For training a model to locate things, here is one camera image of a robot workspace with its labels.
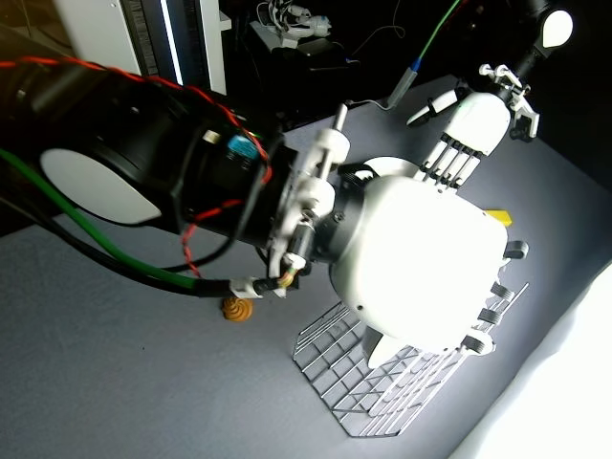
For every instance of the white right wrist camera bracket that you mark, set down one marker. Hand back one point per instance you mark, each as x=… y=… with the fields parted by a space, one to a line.
x=311 y=196

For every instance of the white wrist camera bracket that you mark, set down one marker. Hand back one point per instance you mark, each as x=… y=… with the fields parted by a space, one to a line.
x=521 y=110
x=311 y=196

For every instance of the orange swirl cookie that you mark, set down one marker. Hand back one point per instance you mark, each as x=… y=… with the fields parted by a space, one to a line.
x=237 y=312

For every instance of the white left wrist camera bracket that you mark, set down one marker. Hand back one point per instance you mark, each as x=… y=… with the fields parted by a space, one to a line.
x=521 y=110

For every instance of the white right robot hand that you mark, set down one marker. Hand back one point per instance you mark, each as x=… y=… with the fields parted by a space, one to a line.
x=421 y=263

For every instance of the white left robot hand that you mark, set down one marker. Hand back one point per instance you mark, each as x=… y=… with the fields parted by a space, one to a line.
x=480 y=122

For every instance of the yellow rectangular block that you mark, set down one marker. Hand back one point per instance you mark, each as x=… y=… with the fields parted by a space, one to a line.
x=502 y=217

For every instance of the black box in background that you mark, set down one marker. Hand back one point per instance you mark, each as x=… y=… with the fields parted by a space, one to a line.
x=318 y=52

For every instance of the white robot column with light strip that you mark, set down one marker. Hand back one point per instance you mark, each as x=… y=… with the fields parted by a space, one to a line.
x=110 y=33

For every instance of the white plate with dark rim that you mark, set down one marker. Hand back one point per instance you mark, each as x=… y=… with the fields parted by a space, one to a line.
x=394 y=166

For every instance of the white gadgets in background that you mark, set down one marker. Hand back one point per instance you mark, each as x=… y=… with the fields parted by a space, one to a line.
x=296 y=21

